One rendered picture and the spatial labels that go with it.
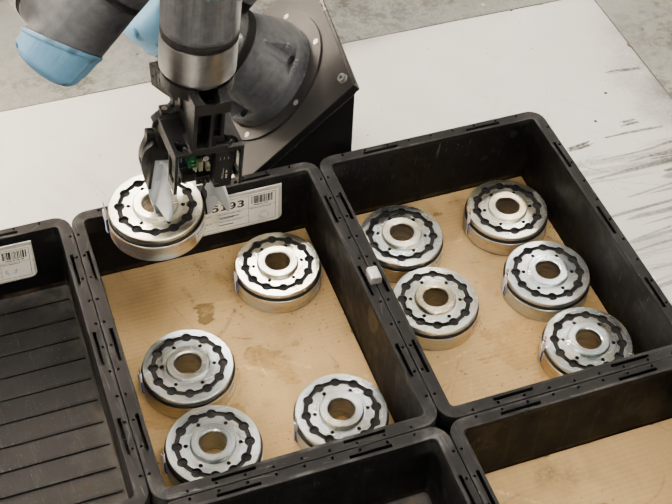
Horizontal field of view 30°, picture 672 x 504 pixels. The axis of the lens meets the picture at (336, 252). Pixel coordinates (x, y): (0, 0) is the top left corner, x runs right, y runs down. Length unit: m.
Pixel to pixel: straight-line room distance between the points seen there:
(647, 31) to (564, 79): 1.32
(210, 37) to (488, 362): 0.53
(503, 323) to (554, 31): 0.75
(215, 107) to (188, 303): 0.37
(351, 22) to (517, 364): 1.88
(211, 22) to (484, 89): 0.91
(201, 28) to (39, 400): 0.50
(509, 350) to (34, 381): 0.54
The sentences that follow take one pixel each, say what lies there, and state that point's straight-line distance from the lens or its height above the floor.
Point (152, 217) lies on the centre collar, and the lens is 1.34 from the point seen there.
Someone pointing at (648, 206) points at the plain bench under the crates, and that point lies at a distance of 1.86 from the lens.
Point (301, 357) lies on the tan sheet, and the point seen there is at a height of 0.83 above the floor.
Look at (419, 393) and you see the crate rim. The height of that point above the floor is 0.93.
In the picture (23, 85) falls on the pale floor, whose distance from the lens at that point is 3.09.
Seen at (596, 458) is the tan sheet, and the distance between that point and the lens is 1.41.
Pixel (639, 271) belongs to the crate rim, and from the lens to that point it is 1.45.
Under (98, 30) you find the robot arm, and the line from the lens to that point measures 1.23.
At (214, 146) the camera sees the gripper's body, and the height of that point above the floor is 1.14.
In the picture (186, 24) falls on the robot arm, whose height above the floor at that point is 1.28.
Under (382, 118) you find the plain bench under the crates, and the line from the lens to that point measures 1.92.
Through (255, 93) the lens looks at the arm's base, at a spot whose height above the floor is 0.92.
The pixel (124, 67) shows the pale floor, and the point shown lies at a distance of 3.11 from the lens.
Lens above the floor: 1.99
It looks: 48 degrees down
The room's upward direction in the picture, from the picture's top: 3 degrees clockwise
